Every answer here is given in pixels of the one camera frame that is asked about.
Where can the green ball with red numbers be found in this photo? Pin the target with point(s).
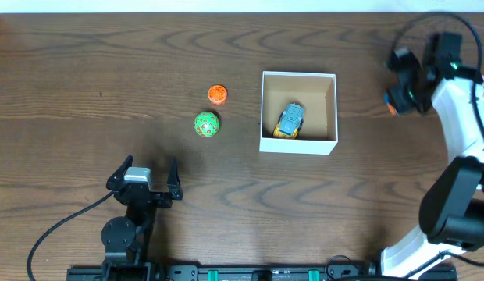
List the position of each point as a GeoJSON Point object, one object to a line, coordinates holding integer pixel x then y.
{"type": "Point", "coordinates": [206, 124]}

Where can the white cardboard box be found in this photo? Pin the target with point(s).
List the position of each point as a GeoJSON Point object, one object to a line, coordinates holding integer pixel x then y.
{"type": "Point", "coordinates": [316, 94]}

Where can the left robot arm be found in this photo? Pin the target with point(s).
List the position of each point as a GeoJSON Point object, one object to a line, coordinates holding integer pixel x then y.
{"type": "Point", "coordinates": [126, 237]}

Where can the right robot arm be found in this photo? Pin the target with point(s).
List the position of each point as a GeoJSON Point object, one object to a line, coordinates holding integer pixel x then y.
{"type": "Point", "coordinates": [450, 219]}

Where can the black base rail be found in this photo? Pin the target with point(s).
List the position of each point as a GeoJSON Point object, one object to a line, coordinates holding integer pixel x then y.
{"type": "Point", "coordinates": [336, 272]}

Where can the multicolour puzzle cube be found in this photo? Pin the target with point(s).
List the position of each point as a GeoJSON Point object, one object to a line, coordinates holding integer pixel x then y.
{"type": "Point", "coordinates": [386, 99]}

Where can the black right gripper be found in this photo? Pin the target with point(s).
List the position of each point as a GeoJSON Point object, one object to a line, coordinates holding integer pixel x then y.
{"type": "Point", "coordinates": [398, 100]}

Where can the yellow grey toy car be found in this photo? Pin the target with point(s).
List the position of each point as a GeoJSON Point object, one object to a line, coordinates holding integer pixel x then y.
{"type": "Point", "coordinates": [290, 122]}

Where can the orange round cap toy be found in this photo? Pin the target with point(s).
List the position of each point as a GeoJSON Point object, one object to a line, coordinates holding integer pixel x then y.
{"type": "Point", "coordinates": [217, 94]}

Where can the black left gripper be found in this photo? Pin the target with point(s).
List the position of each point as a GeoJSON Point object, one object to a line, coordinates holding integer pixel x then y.
{"type": "Point", "coordinates": [147, 197]}

